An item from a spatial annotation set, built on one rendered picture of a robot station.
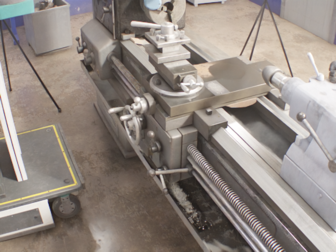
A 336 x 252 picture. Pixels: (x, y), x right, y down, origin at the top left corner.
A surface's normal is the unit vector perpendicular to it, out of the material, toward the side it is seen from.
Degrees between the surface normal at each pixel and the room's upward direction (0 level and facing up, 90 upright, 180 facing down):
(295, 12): 90
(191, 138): 90
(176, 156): 90
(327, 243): 36
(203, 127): 90
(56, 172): 0
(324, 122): 82
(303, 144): 0
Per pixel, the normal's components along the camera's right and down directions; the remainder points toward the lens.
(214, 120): 0.00, -0.83
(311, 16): -0.90, 0.24
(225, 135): -0.52, -0.53
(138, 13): 0.43, 0.51
